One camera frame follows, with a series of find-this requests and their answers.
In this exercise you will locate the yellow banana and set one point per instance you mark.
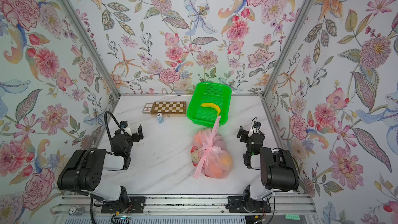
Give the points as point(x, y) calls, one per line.
point(213, 106)

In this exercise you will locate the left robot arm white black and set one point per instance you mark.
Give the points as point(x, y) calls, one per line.
point(83, 172)

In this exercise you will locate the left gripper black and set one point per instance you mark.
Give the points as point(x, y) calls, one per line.
point(135, 134)

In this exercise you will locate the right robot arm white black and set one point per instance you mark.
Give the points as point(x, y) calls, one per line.
point(277, 168)

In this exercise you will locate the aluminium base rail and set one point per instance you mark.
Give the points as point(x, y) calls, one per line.
point(178, 205)

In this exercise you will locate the aluminium corner post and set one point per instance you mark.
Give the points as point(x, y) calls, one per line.
point(87, 42)
point(291, 40)

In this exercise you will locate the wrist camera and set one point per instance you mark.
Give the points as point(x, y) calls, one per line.
point(125, 129)
point(256, 126)

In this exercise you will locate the left aluminium corner post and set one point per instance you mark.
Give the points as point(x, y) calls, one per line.
point(87, 42)

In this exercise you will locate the pink plastic bag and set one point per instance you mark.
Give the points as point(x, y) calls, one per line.
point(209, 153)

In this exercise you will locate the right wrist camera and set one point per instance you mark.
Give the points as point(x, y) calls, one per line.
point(256, 126)

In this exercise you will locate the small card box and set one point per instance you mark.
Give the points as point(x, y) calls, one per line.
point(147, 108)

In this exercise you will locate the wooden chessboard box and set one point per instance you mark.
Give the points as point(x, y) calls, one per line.
point(169, 108)

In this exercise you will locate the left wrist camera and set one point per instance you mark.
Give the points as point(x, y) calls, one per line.
point(125, 129)

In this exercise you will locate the small blue white cup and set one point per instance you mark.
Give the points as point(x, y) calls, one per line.
point(160, 118)

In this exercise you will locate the green plastic basket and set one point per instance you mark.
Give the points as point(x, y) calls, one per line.
point(210, 102)

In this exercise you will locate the right aluminium corner post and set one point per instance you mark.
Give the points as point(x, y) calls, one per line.
point(291, 40)

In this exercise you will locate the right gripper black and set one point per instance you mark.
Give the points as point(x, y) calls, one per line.
point(245, 135)

